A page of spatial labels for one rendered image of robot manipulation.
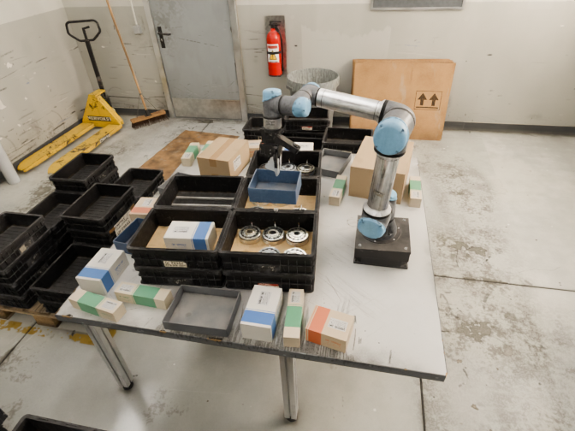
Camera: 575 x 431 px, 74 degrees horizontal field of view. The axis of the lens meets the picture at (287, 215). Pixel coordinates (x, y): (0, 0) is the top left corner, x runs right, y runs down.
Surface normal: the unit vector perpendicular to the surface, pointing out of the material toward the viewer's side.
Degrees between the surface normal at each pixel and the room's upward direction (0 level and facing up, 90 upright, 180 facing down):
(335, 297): 0
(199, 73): 90
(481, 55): 90
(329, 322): 0
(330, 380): 0
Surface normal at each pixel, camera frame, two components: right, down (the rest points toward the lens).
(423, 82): -0.21, 0.47
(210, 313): -0.04, -0.79
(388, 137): -0.44, 0.47
